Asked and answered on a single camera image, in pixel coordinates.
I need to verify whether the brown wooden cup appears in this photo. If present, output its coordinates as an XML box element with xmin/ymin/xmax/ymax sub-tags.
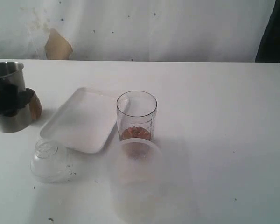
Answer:
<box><xmin>26</xmin><ymin>88</ymin><xmax>42</xmax><ymax>122</ymax></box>

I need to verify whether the stainless steel cup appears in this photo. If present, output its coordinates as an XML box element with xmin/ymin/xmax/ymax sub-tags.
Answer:
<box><xmin>0</xmin><ymin>62</ymin><xmax>32</xmax><ymax>133</ymax></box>

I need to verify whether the white rectangular tray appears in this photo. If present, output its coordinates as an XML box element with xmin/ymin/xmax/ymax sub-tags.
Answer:
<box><xmin>39</xmin><ymin>87</ymin><xmax>117</xmax><ymax>154</ymax></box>

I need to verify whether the clear plastic shaker cup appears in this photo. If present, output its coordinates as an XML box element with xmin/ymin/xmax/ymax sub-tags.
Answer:
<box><xmin>116</xmin><ymin>91</ymin><xmax>158</xmax><ymax>141</ymax></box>

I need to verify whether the dark object at right edge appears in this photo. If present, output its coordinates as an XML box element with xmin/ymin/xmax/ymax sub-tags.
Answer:
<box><xmin>255</xmin><ymin>0</ymin><xmax>280</xmax><ymax>63</ymax></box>

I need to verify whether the translucent plastic container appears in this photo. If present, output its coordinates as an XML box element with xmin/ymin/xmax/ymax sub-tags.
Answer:
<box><xmin>106</xmin><ymin>138</ymin><xmax>163</xmax><ymax>224</ymax></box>

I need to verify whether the white plastic backdrop sheet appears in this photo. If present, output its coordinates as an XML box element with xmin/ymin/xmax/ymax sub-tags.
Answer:
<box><xmin>0</xmin><ymin>0</ymin><xmax>275</xmax><ymax>62</ymax></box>

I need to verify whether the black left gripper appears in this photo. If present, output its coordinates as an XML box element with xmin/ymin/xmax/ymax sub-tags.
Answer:
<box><xmin>0</xmin><ymin>84</ymin><xmax>35</xmax><ymax>115</ymax></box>

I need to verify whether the clear shaker lid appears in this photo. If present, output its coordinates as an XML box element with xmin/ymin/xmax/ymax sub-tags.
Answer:
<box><xmin>30</xmin><ymin>139</ymin><xmax>72</xmax><ymax>183</ymax></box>

